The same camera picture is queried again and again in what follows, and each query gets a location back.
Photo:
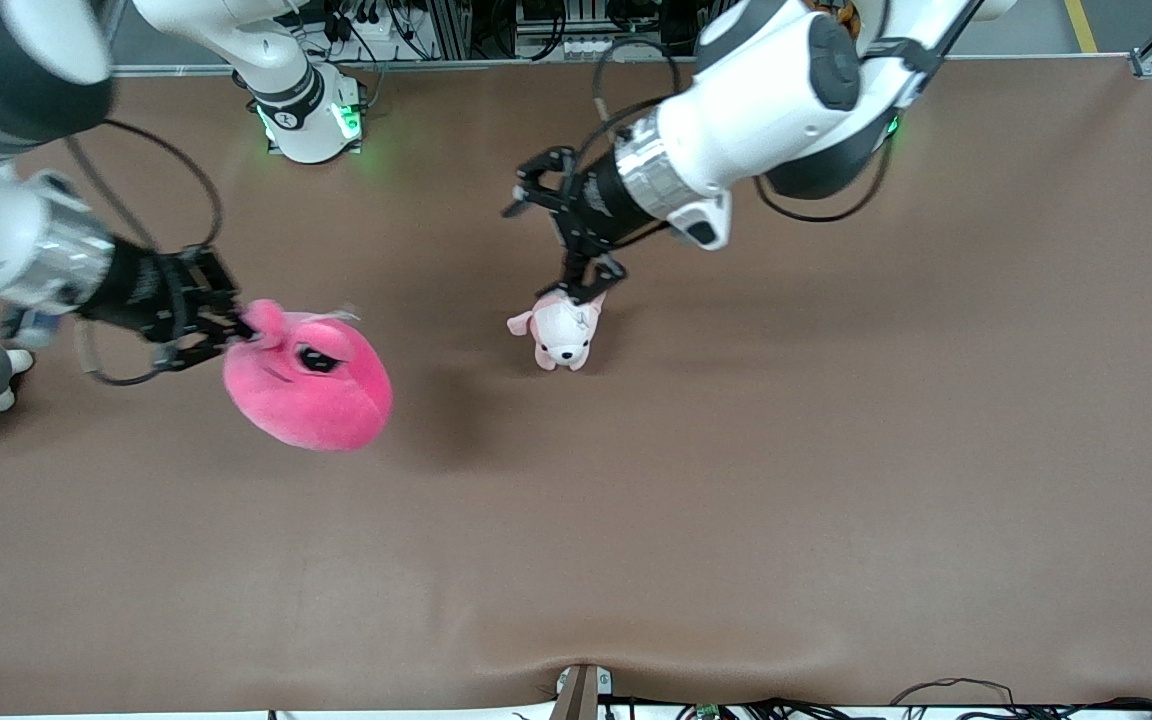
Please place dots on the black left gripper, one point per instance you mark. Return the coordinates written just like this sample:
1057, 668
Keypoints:
600, 203

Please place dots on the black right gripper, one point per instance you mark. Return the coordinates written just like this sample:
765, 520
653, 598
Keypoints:
133, 290

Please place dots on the round bright pink plush toy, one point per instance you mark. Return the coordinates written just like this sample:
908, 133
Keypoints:
321, 395

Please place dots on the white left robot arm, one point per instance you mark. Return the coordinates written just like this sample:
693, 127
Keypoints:
786, 100

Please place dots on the pale pink plush dog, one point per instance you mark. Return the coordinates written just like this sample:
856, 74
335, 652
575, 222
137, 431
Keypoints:
566, 340

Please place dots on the white power strip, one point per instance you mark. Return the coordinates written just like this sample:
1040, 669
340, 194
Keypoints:
606, 47

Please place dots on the pile of orange plush toys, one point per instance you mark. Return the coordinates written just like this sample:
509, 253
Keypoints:
836, 10

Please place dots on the metal table edge clamp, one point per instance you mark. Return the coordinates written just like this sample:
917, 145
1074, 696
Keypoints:
581, 692

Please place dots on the aluminium table edge rail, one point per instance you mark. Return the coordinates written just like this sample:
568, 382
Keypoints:
486, 64

